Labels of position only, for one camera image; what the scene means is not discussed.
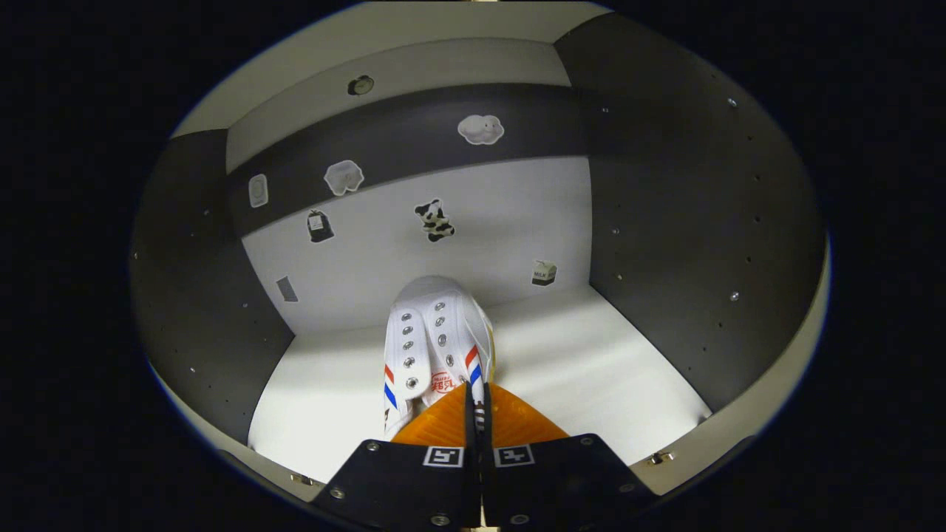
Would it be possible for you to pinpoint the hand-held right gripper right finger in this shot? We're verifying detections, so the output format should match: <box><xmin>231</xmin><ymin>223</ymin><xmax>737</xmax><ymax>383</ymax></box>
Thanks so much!
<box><xmin>480</xmin><ymin>382</ymin><xmax>659</xmax><ymax>529</ymax></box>

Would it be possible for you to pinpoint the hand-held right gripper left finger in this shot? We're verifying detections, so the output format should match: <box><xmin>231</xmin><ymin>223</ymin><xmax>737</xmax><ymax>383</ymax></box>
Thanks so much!
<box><xmin>310</xmin><ymin>382</ymin><xmax>483</xmax><ymax>529</ymax></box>

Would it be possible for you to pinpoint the white shoe cabinet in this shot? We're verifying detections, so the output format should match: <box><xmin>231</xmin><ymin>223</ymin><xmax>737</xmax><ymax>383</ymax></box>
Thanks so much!
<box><xmin>129</xmin><ymin>0</ymin><xmax>832</xmax><ymax>497</ymax></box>

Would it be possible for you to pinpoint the white canvas shoe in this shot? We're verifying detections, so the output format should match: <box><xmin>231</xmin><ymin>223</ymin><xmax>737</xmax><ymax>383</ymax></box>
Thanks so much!
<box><xmin>382</xmin><ymin>275</ymin><xmax>496</xmax><ymax>442</ymax></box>

